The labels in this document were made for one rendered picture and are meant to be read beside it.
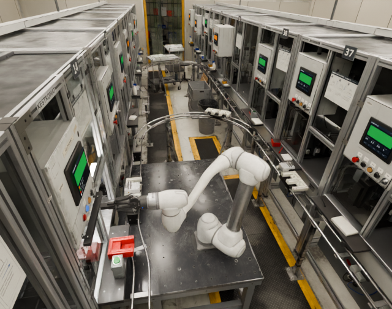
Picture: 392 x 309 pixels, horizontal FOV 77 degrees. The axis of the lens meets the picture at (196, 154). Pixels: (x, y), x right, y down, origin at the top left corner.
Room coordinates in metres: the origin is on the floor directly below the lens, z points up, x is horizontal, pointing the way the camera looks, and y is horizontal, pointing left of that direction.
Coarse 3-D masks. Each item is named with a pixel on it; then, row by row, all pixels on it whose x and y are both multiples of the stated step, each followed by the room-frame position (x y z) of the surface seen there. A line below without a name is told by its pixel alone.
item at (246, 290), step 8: (216, 288) 0.90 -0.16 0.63; (224, 288) 0.91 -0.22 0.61; (232, 288) 0.92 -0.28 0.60; (240, 288) 1.11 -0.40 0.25; (248, 288) 0.97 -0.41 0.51; (168, 296) 0.85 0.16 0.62; (176, 296) 0.86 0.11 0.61; (184, 296) 0.87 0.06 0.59; (240, 296) 1.05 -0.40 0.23; (248, 296) 0.98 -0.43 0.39; (120, 304) 0.79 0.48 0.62; (128, 304) 0.80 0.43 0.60; (136, 304) 0.81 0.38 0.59; (160, 304) 0.86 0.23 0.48; (208, 304) 0.98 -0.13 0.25; (216, 304) 0.98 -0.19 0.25; (224, 304) 0.98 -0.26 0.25; (232, 304) 0.98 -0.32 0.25; (240, 304) 0.98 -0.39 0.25; (248, 304) 0.98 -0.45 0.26
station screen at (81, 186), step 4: (80, 152) 0.96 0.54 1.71; (84, 152) 1.00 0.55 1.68; (80, 156) 0.94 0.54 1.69; (76, 164) 0.87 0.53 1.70; (76, 168) 0.86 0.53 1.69; (88, 168) 1.00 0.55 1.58; (72, 172) 0.81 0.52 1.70; (84, 172) 0.93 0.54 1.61; (88, 172) 0.99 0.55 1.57; (84, 176) 0.92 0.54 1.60; (88, 176) 0.97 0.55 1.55; (80, 180) 0.86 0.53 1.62; (84, 180) 0.90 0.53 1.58; (76, 184) 0.81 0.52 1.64; (80, 184) 0.85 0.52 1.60; (84, 184) 0.89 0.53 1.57; (80, 188) 0.84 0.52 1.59; (84, 188) 0.87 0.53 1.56; (80, 192) 0.82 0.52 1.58; (80, 196) 0.81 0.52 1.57
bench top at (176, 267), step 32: (192, 160) 2.38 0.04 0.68; (224, 192) 1.84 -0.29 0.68; (160, 224) 1.41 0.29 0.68; (192, 224) 1.42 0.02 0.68; (160, 256) 1.11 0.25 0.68; (192, 256) 1.11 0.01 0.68; (224, 256) 1.12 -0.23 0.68; (128, 288) 0.87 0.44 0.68; (160, 288) 0.87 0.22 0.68; (192, 288) 0.88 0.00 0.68
